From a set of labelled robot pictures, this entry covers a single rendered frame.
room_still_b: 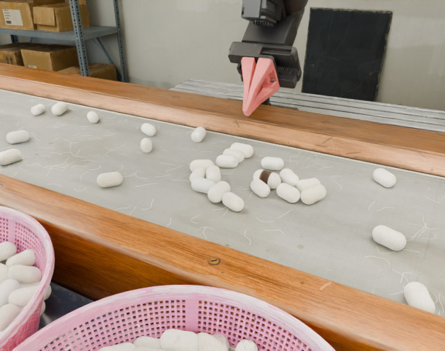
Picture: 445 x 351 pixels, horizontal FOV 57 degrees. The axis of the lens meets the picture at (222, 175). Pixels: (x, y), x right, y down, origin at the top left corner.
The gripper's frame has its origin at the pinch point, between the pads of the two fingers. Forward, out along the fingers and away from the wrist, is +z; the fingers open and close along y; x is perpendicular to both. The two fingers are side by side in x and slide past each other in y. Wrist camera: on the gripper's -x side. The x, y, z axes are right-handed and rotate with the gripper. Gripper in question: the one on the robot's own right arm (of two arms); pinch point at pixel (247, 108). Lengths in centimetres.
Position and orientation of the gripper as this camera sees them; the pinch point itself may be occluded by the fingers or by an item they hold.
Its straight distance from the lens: 60.3
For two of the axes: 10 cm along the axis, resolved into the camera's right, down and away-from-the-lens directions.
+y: 8.9, 2.1, -4.0
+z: -3.4, 8.9, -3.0
